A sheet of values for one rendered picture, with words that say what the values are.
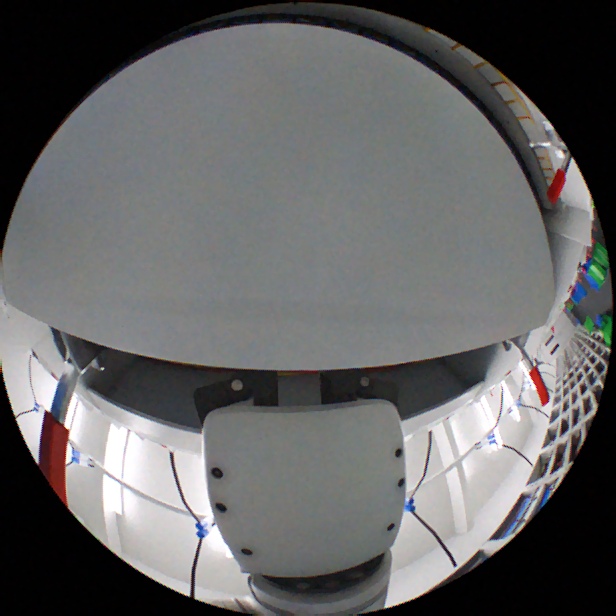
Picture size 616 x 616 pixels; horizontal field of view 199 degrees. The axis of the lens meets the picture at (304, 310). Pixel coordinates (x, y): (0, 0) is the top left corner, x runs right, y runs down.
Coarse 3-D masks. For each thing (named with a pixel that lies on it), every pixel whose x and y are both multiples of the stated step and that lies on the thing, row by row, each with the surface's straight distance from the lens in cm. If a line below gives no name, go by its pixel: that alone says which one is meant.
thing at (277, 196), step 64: (192, 64) 3; (256, 64) 2; (320, 64) 2; (384, 64) 3; (64, 128) 6; (128, 128) 2; (192, 128) 2; (256, 128) 2; (320, 128) 2; (384, 128) 2; (448, 128) 3; (64, 192) 4; (128, 192) 2; (192, 192) 1; (256, 192) 1; (320, 192) 1; (384, 192) 2; (448, 192) 2; (512, 192) 4; (64, 256) 3; (128, 256) 2; (192, 256) 1; (256, 256) 1; (320, 256) 1; (384, 256) 1; (448, 256) 2; (512, 256) 4; (64, 320) 4; (128, 320) 2; (192, 320) 2; (256, 320) 1; (320, 320) 1; (384, 320) 2; (448, 320) 2; (512, 320) 6
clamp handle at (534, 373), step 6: (510, 348) 20; (522, 348) 19; (522, 354) 19; (528, 360) 19; (528, 366) 19; (534, 366) 20; (534, 372) 19; (534, 378) 19; (540, 378) 19; (534, 384) 19; (540, 384) 19; (540, 390) 19; (546, 390) 20; (540, 396) 19; (546, 396) 19; (546, 402) 19
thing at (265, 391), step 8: (256, 376) 9; (264, 376) 9; (272, 376) 9; (256, 384) 9; (264, 384) 9; (272, 384) 9; (256, 392) 9; (264, 392) 9; (272, 392) 9; (256, 400) 9; (264, 400) 9; (272, 400) 9
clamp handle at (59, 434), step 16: (64, 368) 9; (96, 368) 9; (64, 384) 8; (64, 400) 8; (48, 416) 9; (64, 416) 8; (48, 432) 9; (64, 432) 8; (48, 448) 9; (64, 448) 9; (48, 464) 9; (64, 464) 9; (48, 480) 9; (64, 480) 9; (64, 496) 9
